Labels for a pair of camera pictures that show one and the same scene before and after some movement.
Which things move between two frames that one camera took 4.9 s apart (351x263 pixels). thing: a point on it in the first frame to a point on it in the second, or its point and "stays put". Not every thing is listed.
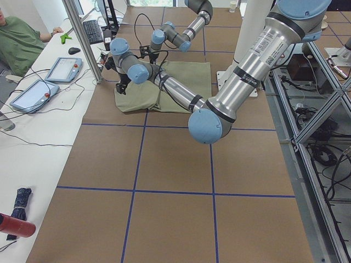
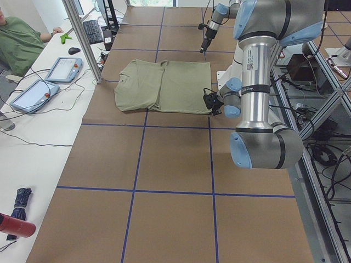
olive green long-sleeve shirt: x=151 y=97 stays put
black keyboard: x=93 y=32 stays put
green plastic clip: x=63 y=37 stays put
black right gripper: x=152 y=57 to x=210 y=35
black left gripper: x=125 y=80 to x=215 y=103
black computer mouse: x=73 y=50 stays put
